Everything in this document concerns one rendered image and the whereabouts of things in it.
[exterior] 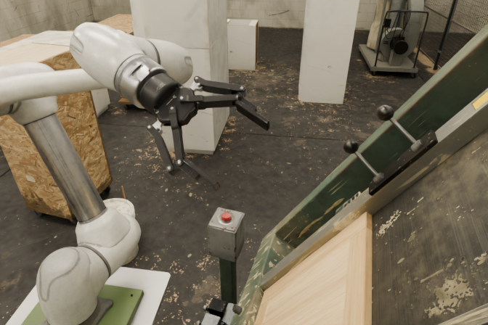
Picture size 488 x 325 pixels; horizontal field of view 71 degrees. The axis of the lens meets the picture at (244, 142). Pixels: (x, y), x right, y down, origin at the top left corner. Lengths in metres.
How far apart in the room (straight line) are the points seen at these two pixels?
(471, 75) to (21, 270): 2.69
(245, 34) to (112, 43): 5.04
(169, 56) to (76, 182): 0.63
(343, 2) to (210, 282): 3.33
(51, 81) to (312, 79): 3.92
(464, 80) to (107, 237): 1.17
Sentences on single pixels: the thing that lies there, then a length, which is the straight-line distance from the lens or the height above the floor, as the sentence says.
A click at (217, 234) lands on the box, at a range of 1.40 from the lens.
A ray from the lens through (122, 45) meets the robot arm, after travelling 0.69.
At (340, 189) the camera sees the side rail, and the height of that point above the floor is 1.18.
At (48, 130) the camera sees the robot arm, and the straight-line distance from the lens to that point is 1.23.
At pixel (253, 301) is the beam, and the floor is 0.90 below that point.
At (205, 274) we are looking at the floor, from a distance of 2.42.
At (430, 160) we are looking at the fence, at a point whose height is 1.48.
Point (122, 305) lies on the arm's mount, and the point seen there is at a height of 0.78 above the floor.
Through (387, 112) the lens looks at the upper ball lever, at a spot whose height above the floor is 1.55.
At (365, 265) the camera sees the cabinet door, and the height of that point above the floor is 1.31.
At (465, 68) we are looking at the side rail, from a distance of 1.02.
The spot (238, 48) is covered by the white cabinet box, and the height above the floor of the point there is 0.36.
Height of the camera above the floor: 1.89
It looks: 31 degrees down
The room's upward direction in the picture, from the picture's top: straight up
